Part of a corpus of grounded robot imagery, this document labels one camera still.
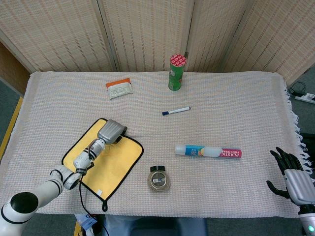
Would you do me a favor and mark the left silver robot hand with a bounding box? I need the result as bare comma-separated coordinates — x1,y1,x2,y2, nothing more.
97,118,128,146

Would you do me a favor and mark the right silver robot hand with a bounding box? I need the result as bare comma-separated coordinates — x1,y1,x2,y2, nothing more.
266,147,315,207

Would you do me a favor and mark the yellow black cloth mat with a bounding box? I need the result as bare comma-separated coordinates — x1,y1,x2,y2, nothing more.
61,118,144,212

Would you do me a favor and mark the white orange snack packet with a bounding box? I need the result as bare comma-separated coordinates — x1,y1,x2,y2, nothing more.
105,78,134,100

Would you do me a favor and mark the white marker with blue cap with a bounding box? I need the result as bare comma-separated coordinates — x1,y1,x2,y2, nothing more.
161,106,191,117

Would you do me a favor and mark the glass herb jar black lid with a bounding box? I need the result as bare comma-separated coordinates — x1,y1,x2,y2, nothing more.
147,166,171,192

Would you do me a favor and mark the green chips can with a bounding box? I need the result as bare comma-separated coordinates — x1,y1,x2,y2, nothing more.
168,53,188,92

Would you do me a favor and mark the white power strip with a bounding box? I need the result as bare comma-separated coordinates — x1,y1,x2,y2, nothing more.
294,92,315,104

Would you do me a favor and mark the plastic wrap roll box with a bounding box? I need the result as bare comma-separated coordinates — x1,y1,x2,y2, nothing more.
174,144,243,160

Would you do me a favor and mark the blue white bag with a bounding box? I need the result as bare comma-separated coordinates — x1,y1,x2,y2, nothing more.
75,213,98,236

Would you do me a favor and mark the white woven tablecloth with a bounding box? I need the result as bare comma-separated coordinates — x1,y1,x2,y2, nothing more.
0,70,315,219

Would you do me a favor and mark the blue grey chair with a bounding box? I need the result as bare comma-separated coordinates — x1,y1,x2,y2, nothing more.
102,215,207,236

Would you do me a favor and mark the woven folding screen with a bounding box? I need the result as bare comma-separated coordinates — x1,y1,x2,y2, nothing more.
0,0,315,86

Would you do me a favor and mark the brown wooden board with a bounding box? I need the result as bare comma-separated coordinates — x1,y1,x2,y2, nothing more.
0,41,31,95

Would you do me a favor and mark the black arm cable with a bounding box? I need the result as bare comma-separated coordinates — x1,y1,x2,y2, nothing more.
78,162,109,236

